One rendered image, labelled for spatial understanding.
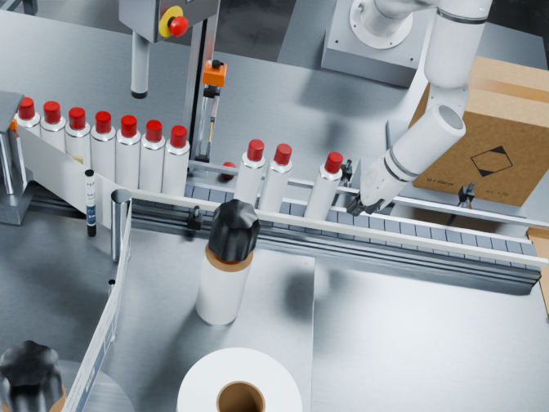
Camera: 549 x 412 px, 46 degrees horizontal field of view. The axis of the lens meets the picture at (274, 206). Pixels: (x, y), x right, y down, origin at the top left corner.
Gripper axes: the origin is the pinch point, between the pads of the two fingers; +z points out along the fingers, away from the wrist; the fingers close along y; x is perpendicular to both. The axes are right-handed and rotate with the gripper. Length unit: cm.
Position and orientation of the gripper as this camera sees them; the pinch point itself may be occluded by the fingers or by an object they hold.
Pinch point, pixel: (355, 207)
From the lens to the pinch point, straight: 149.3
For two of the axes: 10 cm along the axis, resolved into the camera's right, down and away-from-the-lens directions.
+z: -5.1, 5.6, 6.6
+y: -0.6, 7.4, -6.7
